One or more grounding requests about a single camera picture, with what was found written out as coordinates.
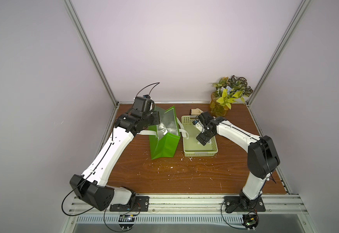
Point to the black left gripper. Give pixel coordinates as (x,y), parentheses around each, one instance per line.
(153,113)

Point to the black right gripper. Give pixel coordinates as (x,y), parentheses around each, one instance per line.
(206,135)

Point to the light green perforated basket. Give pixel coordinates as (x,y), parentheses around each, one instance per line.
(191,146)

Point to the green insulated delivery bag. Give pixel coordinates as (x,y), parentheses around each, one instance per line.
(164,137)

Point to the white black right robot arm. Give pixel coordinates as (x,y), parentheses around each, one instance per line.
(262,156)

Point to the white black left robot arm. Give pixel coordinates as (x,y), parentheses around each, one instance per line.
(91,186)

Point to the amber plastic vase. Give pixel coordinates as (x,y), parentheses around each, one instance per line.
(216,109)

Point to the beige knit cotton glove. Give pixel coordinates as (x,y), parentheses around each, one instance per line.
(195,112)

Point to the artificial flower plant bouquet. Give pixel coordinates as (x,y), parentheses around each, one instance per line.
(231,89)

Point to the small circuit board right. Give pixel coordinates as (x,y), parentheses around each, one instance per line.
(250,221)

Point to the small circuit board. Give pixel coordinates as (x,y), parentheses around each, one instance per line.
(126,222)
(250,221)

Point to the small circuit board left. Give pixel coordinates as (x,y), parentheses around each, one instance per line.
(126,222)

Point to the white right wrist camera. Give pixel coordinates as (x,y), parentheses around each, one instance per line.
(198,125)

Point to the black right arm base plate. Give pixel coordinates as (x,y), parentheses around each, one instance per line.
(243,204)

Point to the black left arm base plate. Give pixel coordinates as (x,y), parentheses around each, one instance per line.
(135,204)

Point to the aluminium front frame rail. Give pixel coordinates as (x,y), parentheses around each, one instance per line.
(214,203)

